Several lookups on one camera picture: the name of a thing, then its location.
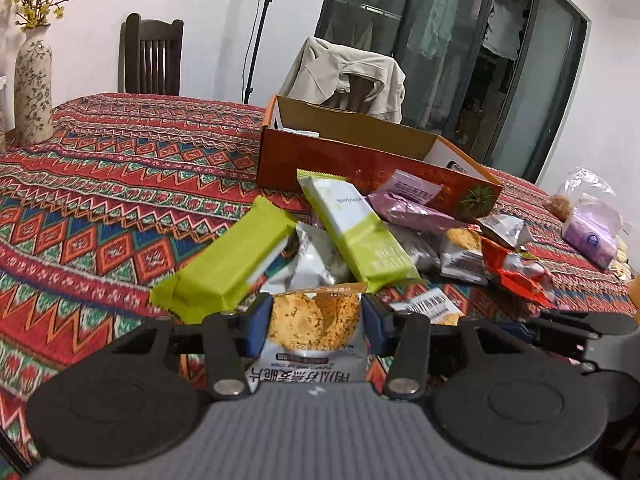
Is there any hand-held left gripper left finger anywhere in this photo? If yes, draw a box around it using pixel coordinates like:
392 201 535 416
114 294 275 402

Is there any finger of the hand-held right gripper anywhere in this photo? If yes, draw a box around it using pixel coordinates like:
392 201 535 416
500 320 593 362
536 308 639 337

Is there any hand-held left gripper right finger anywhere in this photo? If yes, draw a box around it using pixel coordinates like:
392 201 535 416
361 292 531 402

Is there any white oat cracker packet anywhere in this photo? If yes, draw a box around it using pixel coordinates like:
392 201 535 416
439 227 490 286
245 282 369 396

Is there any plain green snack packet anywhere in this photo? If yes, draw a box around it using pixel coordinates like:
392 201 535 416
150 196 299 325

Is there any red snack packet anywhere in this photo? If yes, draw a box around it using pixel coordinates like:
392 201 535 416
481 237 557 307

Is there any light pink snack packet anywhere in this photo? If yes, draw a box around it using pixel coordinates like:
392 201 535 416
382 169 444 207

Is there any orange cardboard box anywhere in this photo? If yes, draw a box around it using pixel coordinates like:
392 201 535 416
256 95 504 222

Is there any white barcode snack packet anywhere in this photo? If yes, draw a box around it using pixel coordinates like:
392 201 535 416
389 287 464 327

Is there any dark grey snack packet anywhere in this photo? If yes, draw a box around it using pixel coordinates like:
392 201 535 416
400 232 447 274

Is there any purple tissue pack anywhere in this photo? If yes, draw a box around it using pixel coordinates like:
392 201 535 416
561 206 624 271

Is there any white and green snack packet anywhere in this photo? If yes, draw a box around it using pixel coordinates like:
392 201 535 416
297 169 422 294

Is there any small silver snack packet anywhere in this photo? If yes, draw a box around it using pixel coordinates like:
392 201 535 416
476 214 534 251

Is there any mauve snack packet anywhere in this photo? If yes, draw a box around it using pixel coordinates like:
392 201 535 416
367 191 482 236

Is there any clear plastic bread bag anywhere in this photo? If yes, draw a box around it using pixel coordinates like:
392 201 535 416
542 167 619 224

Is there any dark wooden chair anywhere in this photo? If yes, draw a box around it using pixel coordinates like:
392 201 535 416
123 12 185 96
327 75 382 114

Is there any beige jacket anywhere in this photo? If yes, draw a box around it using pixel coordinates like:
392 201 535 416
279 37 407 124

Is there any black tripod stand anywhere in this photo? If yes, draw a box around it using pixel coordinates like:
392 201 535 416
243 0 282 106

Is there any glass sliding door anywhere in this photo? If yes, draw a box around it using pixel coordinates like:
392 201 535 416
319 0 589 184

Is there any hanging white shirt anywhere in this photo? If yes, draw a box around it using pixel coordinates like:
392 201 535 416
481 0 532 62

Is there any hanging pale garment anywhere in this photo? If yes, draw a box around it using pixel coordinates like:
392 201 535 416
406 0 462 59

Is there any floral ceramic vase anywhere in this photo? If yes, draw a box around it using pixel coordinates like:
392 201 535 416
13 27 54 144

